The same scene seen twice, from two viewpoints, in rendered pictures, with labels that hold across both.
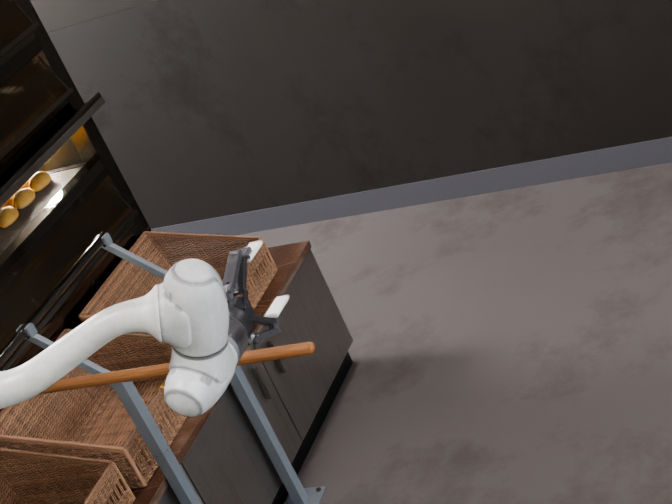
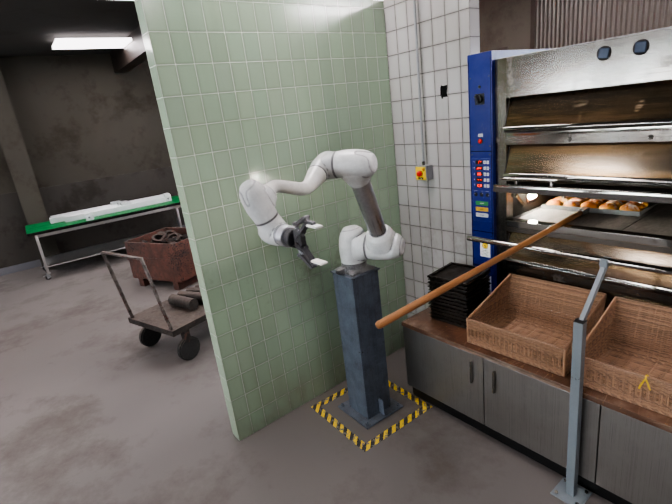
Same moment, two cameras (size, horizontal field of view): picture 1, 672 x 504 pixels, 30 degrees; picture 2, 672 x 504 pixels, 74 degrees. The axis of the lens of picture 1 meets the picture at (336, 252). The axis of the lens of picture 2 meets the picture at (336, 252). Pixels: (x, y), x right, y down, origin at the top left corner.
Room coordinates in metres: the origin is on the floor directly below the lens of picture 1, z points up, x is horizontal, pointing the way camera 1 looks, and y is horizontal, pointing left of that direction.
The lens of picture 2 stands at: (2.93, -1.23, 1.93)
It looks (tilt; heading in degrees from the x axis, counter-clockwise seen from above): 17 degrees down; 113
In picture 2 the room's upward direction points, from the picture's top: 7 degrees counter-clockwise
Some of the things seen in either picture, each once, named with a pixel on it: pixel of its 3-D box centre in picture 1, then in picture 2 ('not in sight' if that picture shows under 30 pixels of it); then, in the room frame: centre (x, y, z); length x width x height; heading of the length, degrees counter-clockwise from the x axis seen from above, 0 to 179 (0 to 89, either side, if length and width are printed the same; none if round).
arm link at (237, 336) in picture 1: (222, 342); (287, 236); (2.11, 0.27, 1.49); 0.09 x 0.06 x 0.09; 58
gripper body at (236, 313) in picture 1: (237, 319); (297, 238); (2.17, 0.23, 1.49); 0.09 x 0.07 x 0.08; 148
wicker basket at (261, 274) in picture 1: (181, 292); not in sight; (4.09, 0.56, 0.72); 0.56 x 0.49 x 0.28; 150
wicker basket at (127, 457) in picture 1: (102, 402); (660, 355); (3.56, 0.88, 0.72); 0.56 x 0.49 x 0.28; 151
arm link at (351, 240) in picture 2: not in sight; (353, 243); (2.06, 1.16, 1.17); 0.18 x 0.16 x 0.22; 177
